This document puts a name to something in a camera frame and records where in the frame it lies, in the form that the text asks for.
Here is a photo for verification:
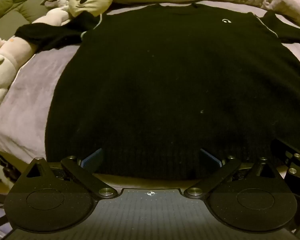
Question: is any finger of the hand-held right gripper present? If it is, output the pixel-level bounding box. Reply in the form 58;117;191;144
270;139;300;178

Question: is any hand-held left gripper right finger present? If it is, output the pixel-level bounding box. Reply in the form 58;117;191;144
184;148;282;199

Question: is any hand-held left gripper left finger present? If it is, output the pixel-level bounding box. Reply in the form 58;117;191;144
22;148;118;198

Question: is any black sweater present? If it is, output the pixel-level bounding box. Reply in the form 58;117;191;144
15;3;300;180

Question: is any long white plush toy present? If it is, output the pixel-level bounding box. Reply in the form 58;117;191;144
0;0;74;117

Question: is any green sofa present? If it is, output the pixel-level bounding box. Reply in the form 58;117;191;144
0;0;74;42

